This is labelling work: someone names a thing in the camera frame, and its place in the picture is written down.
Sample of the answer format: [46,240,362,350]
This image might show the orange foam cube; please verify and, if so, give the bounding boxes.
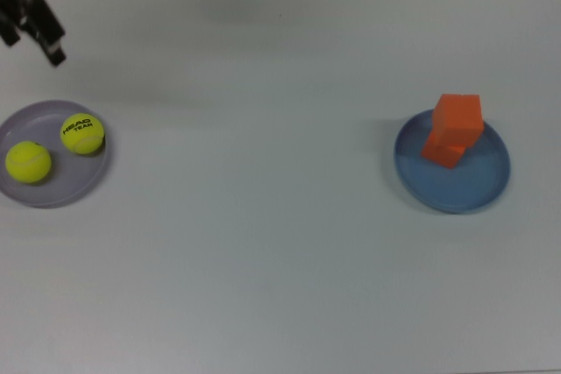
[430,93,486,150]
[420,131,467,170]

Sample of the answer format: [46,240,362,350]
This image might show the blue plate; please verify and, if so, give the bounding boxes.
[393,107,512,215]

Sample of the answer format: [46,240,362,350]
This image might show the yellow tennis ball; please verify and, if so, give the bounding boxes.
[4,140,53,184]
[60,113,106,156]

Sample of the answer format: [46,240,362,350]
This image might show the purple plate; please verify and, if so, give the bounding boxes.
[0,99,113,210]

